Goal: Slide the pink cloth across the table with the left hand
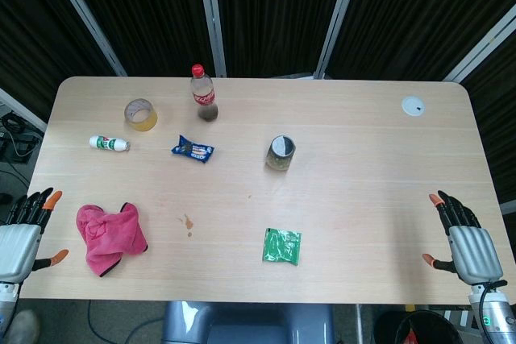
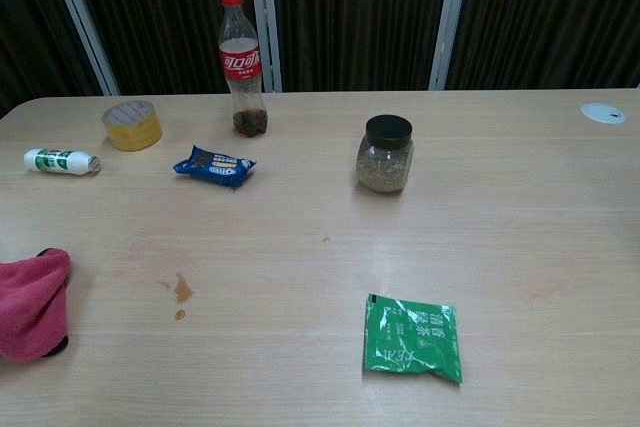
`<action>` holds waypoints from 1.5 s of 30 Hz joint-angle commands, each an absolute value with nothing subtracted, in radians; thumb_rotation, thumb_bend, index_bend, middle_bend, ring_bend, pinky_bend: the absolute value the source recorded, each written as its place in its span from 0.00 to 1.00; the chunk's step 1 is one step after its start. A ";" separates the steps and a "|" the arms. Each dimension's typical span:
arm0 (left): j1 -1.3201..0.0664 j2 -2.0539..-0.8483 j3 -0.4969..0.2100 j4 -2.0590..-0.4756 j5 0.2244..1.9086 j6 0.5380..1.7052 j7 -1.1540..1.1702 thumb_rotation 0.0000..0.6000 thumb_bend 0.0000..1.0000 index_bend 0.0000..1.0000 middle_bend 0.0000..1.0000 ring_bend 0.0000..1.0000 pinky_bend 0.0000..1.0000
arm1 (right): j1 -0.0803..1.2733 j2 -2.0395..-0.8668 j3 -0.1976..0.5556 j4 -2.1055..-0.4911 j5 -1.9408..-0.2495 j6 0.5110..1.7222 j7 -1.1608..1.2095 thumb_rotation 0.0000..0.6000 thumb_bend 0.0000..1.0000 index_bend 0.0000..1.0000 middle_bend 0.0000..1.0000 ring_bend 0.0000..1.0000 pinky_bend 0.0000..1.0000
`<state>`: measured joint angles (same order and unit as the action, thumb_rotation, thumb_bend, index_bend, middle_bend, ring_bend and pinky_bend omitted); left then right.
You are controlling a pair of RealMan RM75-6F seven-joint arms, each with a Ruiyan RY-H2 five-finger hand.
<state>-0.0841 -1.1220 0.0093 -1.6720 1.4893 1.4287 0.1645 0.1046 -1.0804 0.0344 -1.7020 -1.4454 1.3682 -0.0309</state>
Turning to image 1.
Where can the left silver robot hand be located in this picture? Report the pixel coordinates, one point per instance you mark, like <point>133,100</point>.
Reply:
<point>16,243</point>

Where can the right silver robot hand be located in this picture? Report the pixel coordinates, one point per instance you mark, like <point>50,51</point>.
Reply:
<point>473,251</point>

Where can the pink cloth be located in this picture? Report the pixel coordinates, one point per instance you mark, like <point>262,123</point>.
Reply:
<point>109,235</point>

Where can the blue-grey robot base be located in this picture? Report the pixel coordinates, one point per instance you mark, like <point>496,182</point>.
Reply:
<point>242,324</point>

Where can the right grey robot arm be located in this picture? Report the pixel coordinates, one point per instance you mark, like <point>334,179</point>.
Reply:
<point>500,316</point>

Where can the black trash bin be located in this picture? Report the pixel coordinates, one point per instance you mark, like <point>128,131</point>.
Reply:
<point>387,328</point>

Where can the small white green-label bottle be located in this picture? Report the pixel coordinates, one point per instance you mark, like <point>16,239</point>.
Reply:
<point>106,143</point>

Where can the black fabric partition panel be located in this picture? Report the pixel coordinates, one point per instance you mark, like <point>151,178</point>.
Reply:
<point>32,30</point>
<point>500,118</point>
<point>415,9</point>
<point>149,9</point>
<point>278,9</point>

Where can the white table grommet cap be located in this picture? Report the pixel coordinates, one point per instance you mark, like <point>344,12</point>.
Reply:
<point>412,105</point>

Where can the yellow packing tape roll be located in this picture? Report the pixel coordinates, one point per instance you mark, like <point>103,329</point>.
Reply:
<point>147,122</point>

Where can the green tea packet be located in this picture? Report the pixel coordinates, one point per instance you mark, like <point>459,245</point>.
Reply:
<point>282,247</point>

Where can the blue cookie packet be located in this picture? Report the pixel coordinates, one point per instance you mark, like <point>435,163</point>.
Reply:
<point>193,150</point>

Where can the glass jar with black lid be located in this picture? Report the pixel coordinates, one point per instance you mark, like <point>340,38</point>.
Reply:
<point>280,158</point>

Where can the cola bottle with red cap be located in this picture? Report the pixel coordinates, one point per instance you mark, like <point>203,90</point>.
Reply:
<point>203,98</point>

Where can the grey partition post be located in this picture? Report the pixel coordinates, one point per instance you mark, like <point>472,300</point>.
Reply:
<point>88,17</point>
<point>212,17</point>
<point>337,17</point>
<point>483,48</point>
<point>24,112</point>

